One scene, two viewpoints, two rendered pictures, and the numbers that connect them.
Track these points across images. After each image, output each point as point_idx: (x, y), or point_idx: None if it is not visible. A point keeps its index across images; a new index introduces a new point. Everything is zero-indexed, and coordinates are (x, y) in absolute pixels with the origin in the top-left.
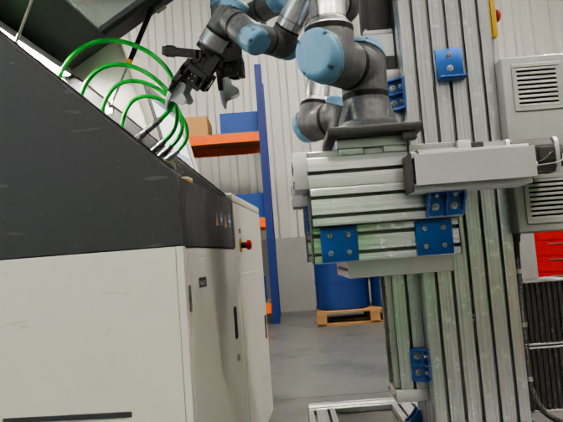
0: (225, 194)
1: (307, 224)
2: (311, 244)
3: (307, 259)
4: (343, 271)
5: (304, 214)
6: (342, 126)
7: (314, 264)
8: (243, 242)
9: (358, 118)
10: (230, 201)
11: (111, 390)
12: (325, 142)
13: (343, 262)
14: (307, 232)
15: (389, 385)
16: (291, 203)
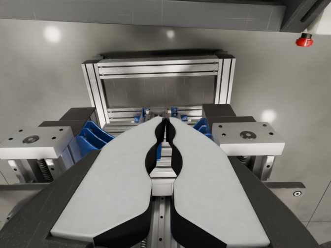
0: (302, 22)
1: (205, 123)
2: (90, 113)
3: (228, 104)
4: (138, 124)
5: (210, 128)
6: (14, 210)
7: (71, 108)
8: (307, 34)
9: (4, 223)
10: (282, 32)
11: None
12: (22, 184)
13: (131, 128)
14: (199, 119)
15: (167, 109)
16: (264, 126)
